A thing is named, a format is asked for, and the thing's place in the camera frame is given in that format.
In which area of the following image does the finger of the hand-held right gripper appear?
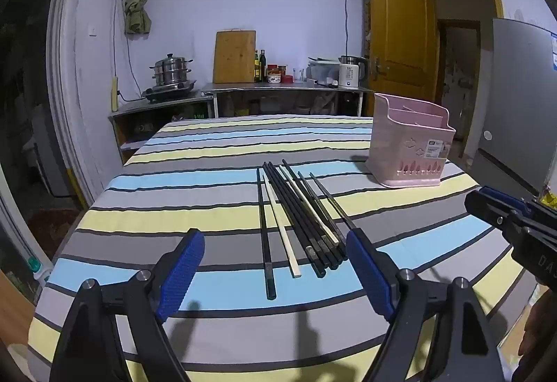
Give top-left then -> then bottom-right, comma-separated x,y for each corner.
464,190 -> 523,235
479,185 -> 557,228

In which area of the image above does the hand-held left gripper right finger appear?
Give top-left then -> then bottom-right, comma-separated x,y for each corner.
346,229 -> 508,382

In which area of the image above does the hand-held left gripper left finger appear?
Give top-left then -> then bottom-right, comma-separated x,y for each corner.
50,228 -> 206,382

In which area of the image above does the row of black chopsticks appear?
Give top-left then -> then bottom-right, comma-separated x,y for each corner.
257,159 -> 360,300

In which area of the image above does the white chopstick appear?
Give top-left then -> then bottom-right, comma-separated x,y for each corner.
262,174 -> 302,278
281,165 -> 340,246

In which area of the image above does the pink plastic utensil holder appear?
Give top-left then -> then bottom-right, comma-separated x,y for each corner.
364,93 -> 457,189

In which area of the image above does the person's right hand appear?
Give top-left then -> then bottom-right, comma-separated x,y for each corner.
520,290 -> 557,382

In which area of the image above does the striped tablecloth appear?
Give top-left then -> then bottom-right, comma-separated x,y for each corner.
27,114 -> 540,382

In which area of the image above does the grey refrigerator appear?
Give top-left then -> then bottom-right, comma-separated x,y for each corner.
461,17 -> 557,196

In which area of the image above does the green cap bottle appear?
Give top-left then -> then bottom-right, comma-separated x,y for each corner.
26,256 -> 48,278

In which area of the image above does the low steel counter shelf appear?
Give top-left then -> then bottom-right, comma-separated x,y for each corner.
108,95 -> 215,163

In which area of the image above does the black cooktop stove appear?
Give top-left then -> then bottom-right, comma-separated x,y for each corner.
140,80 -> 197,103

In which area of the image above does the white electric kettle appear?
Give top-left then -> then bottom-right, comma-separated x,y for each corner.
338,55 -> 368,89

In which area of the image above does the yellow wooden door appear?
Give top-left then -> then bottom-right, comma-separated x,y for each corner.
368,0 -> 438,117

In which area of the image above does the steel steamer pot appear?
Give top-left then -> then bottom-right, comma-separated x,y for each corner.
149,53 -> 194,86

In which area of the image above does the grey dish container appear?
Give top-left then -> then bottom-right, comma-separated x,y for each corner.
306,57 -> 341,86

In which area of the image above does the wooden cutting board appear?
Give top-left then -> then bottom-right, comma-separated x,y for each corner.
212,29 -> 257,84

